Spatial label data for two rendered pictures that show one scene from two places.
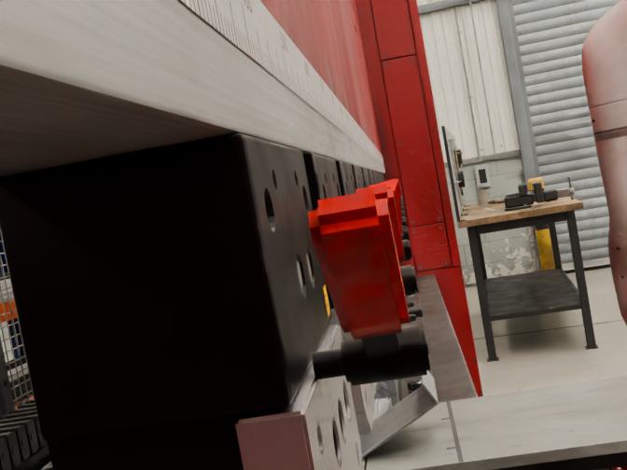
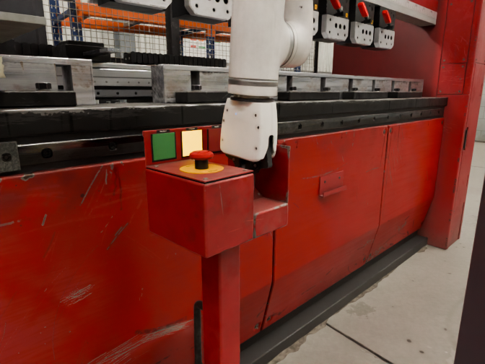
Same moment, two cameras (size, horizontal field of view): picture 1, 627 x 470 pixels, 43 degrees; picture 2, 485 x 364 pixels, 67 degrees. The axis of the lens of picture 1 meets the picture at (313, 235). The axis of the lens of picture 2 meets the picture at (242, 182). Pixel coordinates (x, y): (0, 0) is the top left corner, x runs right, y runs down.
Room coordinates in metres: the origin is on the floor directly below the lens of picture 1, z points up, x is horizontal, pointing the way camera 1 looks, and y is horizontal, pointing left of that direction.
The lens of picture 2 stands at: (0.56, -0.83, 0.90)
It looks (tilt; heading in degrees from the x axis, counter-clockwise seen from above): 14 degrees down; 39
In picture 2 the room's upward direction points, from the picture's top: straight up
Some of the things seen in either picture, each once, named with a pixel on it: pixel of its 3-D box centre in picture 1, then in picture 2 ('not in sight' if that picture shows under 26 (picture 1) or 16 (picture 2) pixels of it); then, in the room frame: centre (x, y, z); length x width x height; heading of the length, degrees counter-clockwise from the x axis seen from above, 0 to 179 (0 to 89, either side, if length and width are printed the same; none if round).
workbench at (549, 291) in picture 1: (516, 225); not in sight; (5.75, -1.45, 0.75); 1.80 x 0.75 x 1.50; 168
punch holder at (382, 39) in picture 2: not in sight; (378, 29); (2.31, -0.19, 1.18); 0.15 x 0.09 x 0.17; 173
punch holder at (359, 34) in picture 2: not in sight; (355, 24); (2.11, -0.16, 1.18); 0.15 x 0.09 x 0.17; 173
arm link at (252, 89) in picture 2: not in sight; (251, 88); (1.07, -0.43, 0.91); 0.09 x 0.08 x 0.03; 85
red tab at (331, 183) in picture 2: not in sight; (333, 183); (1.74, -0.28, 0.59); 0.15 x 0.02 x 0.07; 173
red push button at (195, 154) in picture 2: not in sight; (201, 161); (0.97, -0.41, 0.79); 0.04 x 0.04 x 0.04
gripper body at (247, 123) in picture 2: not in sight; (250, 124); (1.07, -0.43, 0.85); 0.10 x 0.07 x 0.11; 85
